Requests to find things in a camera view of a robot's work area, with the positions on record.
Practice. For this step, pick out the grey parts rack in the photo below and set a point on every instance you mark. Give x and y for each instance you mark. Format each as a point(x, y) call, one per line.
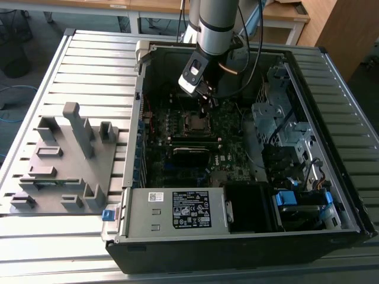
point(74, 177)

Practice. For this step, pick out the black plastic shroud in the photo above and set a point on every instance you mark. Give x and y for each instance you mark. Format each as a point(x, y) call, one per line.
point(245, 207)

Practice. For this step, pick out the wooden desk white frame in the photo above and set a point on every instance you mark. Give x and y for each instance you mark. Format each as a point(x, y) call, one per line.
point(59, 3)
point(284, 16)

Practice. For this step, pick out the blue case latch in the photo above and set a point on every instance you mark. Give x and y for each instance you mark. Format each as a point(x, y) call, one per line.
point(108, 215)

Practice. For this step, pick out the black RAM slot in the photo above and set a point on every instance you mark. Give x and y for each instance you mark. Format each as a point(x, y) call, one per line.
point(194, 145)
point(192, 139)

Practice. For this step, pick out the green motherboard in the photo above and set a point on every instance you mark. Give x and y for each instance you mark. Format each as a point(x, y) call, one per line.
point(234, 148)

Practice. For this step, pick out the black office chair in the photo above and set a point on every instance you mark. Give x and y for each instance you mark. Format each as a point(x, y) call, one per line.
point(13, 59)

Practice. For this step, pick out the silver CPU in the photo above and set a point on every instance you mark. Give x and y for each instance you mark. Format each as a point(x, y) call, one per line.
point(196, 123)

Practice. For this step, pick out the wooden cabinet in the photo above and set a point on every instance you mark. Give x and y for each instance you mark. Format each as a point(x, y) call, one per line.
point(349, 29)

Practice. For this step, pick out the green RAM stick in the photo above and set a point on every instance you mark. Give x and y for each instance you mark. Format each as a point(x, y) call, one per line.
point(48, 184)

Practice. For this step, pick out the black PC case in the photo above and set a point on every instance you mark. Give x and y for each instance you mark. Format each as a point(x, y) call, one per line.
point(207, 257)

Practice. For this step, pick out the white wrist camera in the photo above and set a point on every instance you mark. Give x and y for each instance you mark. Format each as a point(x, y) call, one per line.
point(186, 84)

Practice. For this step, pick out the silver metal disk bay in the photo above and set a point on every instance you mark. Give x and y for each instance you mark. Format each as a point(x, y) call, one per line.
point(263, 112)

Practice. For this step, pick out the black graphics card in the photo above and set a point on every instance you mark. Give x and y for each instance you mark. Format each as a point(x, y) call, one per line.
point(189, 156)

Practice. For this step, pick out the black plastic holder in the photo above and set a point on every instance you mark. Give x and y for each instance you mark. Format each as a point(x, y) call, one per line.
point(278, 159)

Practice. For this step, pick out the hard disk in blue carrier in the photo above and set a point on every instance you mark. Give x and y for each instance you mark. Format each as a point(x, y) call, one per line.
point(285, 198)

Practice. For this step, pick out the grey power supply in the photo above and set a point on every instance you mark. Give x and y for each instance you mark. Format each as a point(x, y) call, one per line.
point(139, 213)

